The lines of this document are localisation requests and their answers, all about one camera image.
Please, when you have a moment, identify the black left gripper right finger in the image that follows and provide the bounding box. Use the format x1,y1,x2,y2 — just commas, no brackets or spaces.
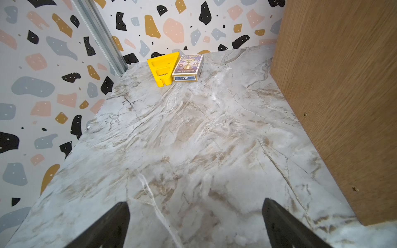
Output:
262,198,331,248

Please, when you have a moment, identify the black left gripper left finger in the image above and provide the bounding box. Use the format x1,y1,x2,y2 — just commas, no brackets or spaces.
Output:
66,201,130,248

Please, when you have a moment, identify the wooden three-tier shelf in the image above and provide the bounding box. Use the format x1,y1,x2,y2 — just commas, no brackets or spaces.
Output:
270,1,397,225

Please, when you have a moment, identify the yellow plastic triangular holder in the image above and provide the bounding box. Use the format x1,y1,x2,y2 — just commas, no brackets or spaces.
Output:
147,52,180,87

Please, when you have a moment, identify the left corner aluminium post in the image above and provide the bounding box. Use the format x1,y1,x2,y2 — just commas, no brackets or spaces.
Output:
72,0,128,78

